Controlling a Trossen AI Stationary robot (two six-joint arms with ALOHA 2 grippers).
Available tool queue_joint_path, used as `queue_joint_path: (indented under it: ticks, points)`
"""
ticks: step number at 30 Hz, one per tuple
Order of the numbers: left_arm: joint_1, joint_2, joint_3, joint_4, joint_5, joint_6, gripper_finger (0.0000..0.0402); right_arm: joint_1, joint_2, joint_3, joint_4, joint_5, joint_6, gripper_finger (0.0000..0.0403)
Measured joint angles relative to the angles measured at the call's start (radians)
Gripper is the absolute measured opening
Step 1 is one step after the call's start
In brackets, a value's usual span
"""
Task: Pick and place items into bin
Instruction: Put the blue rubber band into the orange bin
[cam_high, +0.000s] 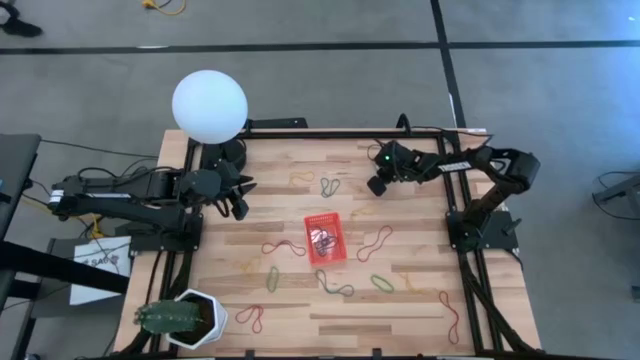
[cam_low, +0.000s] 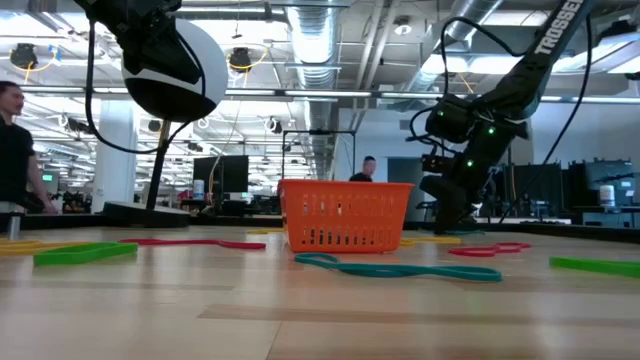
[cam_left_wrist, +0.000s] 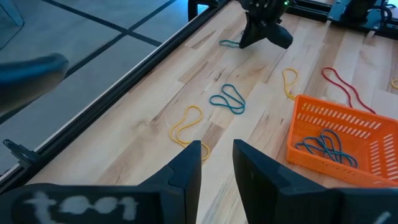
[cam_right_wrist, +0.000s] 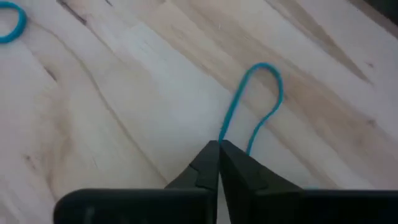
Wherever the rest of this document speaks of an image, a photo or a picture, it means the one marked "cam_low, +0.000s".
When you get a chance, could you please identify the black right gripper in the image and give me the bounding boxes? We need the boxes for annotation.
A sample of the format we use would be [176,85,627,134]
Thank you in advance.
[418,173,482,237]

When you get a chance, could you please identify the red rubber band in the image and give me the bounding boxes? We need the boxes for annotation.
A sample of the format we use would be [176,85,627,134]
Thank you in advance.
[446,241,533,259]
[118,237,268,252]

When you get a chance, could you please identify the green rubber band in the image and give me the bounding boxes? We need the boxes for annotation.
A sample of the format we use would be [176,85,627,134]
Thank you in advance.
[548,255,640,280]
[32,241,139,268]

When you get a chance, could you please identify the person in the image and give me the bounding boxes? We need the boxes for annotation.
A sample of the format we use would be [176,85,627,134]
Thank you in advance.
[0,80,59,217]
[348,155,378,183]

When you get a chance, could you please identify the orange plastic basket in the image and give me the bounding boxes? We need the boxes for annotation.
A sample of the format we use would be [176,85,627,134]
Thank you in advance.
[276,178,416,255]

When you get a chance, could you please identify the dark workstation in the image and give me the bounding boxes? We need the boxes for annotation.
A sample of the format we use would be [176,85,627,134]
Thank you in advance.
[569,158,640,229]

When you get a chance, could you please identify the black monitor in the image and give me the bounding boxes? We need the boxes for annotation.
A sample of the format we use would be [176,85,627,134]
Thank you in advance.
[193,155,250,194]

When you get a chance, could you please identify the black ceiling-hung device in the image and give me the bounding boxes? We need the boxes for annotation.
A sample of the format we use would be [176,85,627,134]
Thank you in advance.
[228,46,253,74]
[9,42,39,71]

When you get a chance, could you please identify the white globe lamp black base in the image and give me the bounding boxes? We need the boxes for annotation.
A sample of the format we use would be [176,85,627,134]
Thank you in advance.
[101,18,230,229]

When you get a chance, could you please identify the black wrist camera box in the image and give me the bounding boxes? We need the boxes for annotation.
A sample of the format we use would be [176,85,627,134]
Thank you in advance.
[420,153,455,175]

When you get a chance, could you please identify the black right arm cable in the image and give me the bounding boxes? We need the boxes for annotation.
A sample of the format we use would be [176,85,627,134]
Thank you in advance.
[439,13,597,225]

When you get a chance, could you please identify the black aluminium table frame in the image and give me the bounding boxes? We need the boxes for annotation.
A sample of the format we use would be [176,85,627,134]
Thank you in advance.
[0,211,640,246]

